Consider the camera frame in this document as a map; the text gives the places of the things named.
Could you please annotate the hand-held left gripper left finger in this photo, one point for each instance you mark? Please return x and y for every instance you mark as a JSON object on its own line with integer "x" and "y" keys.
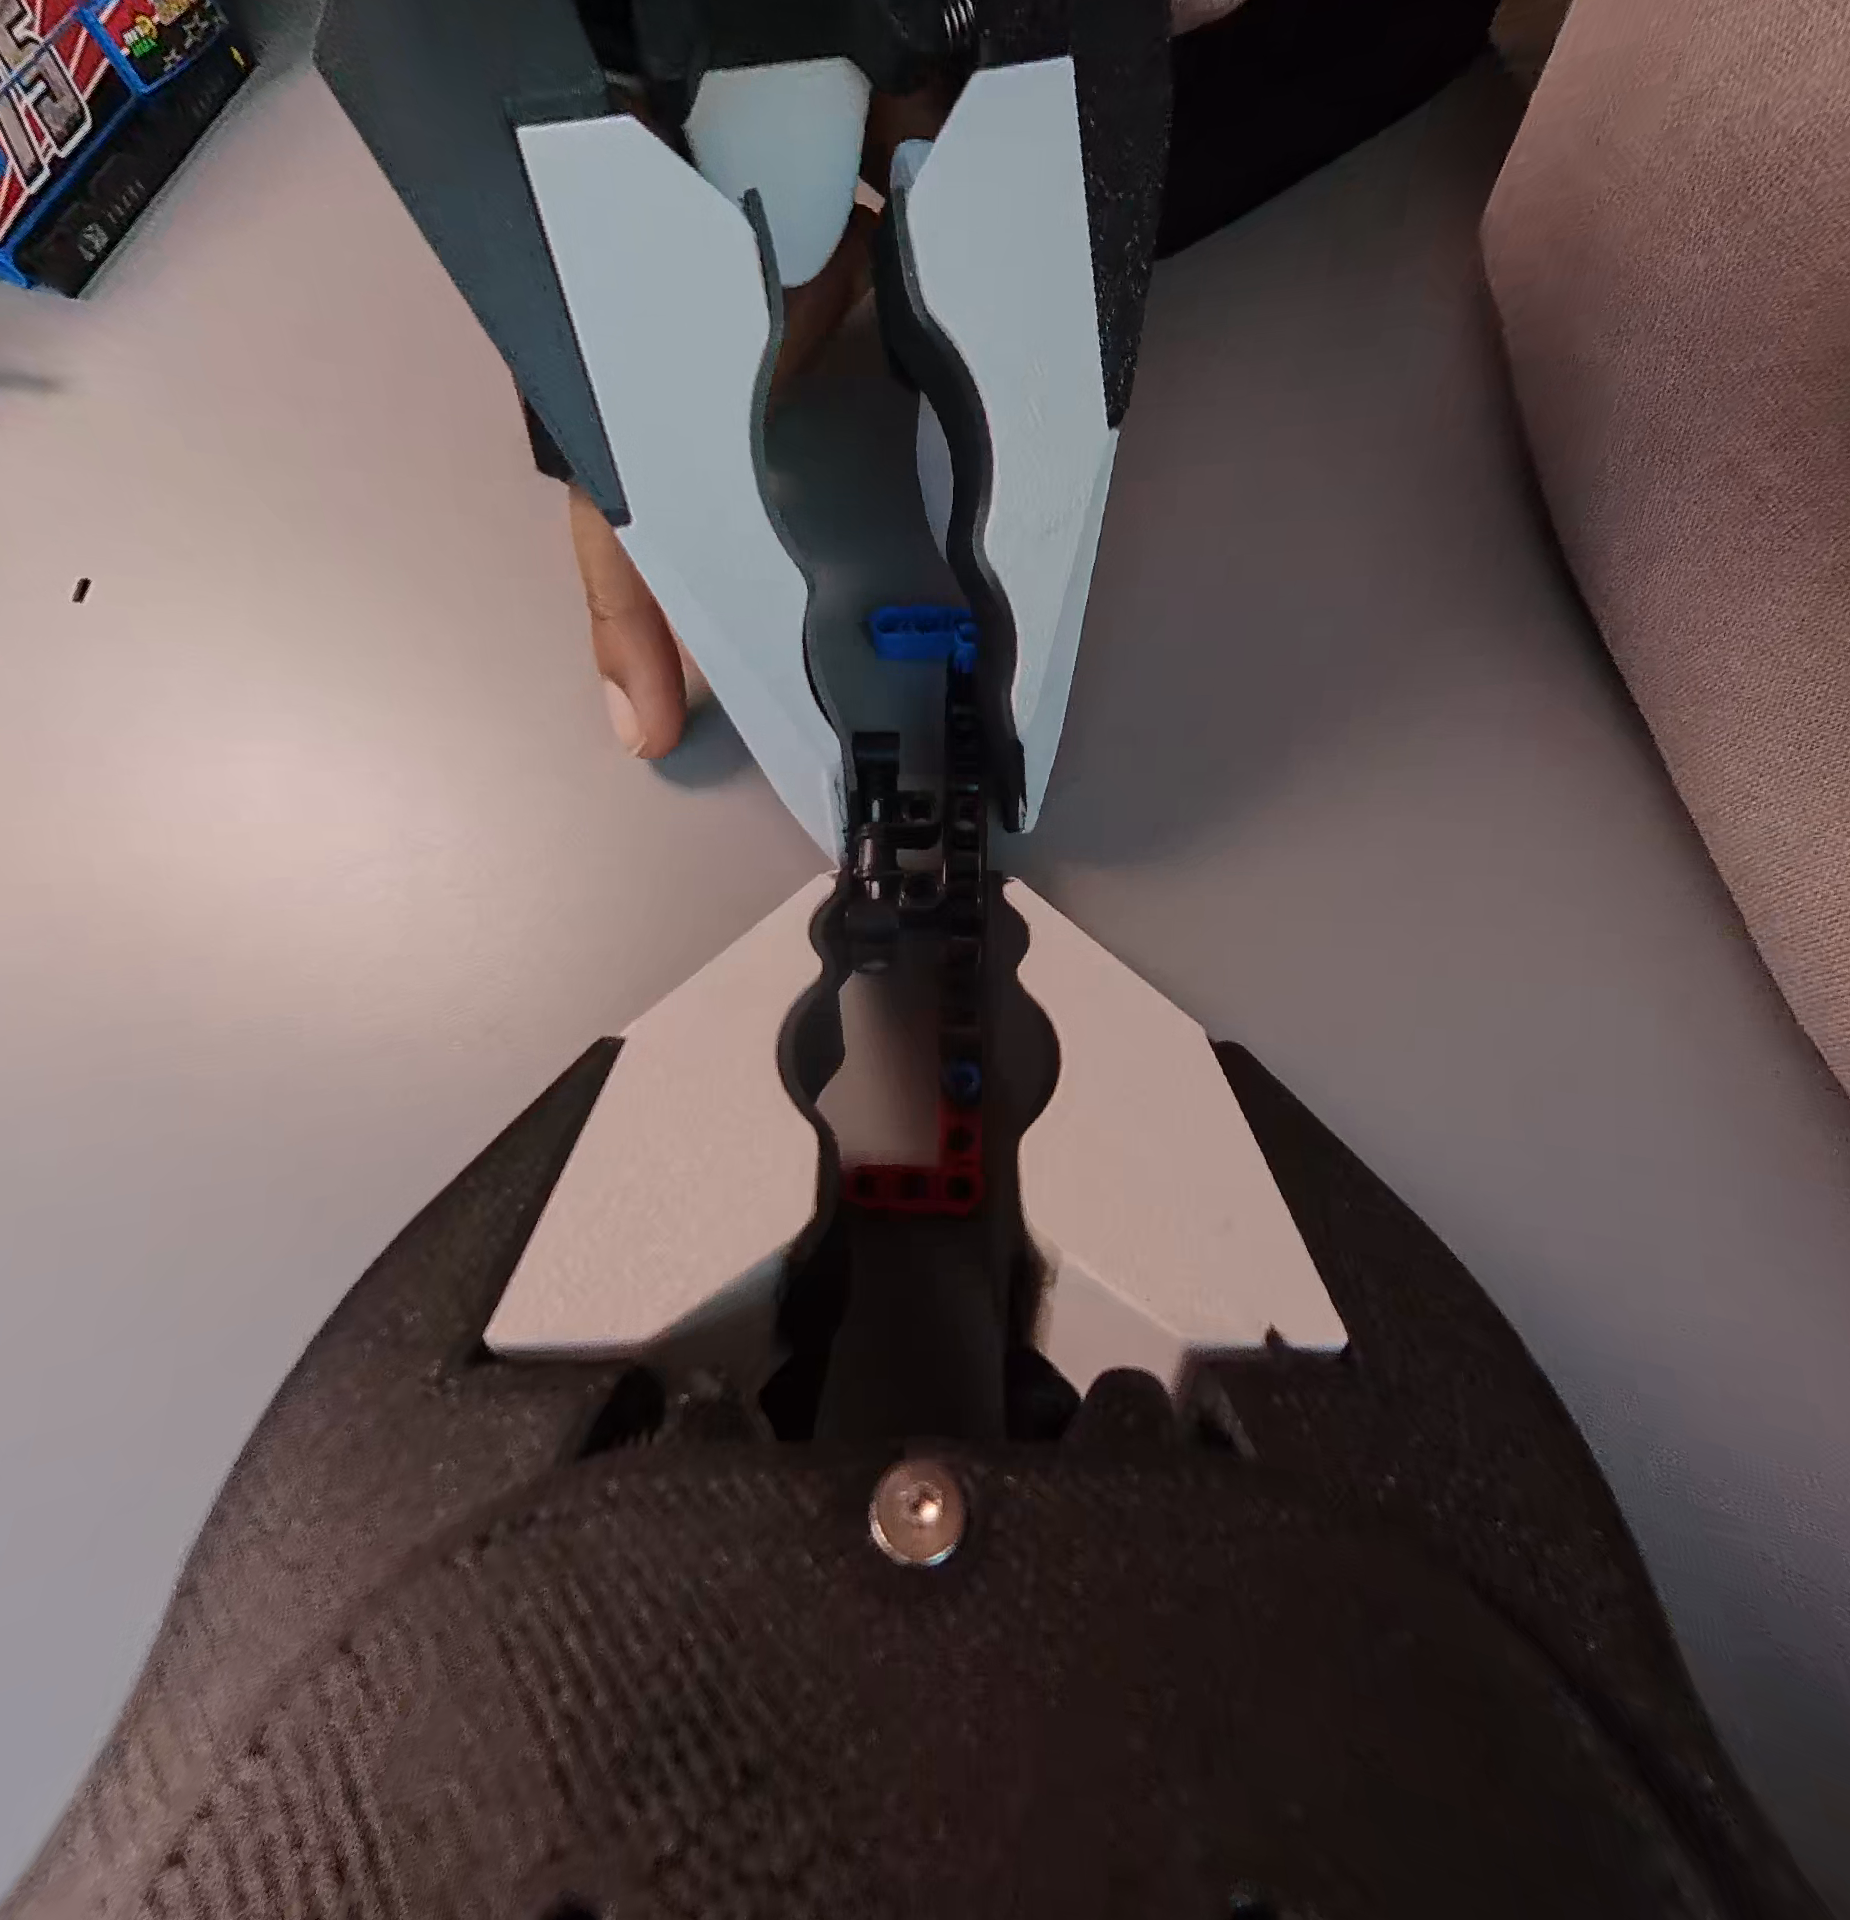
{"x": 670, "y": 1200}

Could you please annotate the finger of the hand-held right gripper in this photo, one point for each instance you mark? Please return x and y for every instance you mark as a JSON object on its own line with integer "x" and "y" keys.
{"x": 638, "y": 301}
{"x": 1037, "y": 301}

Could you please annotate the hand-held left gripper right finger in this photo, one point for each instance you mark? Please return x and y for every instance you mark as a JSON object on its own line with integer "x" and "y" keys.
{"x": 1180, "y": 1200}

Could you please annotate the black lego beam assembly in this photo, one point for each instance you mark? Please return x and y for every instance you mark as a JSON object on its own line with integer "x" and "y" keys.
{"x": 962, "y": 930}

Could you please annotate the small black lego connector assembly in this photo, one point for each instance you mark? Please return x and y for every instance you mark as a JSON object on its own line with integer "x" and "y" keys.
{"x": 877, "y": 856}

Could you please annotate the lego race car model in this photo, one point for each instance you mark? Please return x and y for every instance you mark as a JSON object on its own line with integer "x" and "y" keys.
{"x": 70, "y": 120}

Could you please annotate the person's right hand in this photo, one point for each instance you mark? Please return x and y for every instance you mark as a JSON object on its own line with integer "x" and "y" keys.
{"x": 633, "y": 662}

